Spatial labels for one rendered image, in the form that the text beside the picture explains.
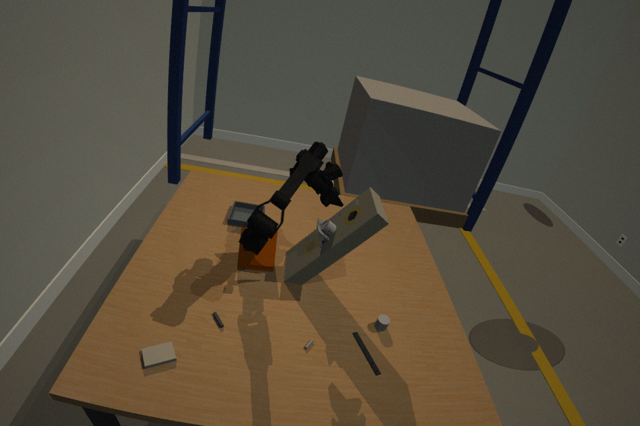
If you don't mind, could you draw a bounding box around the dark grey rectangular bar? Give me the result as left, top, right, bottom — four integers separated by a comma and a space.
213, 312, 224, 328

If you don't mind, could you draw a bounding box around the black flat bar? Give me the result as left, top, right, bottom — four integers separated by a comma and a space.
353, 332, 381, 375

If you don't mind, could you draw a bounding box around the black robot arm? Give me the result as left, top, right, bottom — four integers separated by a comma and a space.
239, 142, 343, 255

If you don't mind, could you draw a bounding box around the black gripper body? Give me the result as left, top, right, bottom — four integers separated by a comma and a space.
306, 170, 340, 207

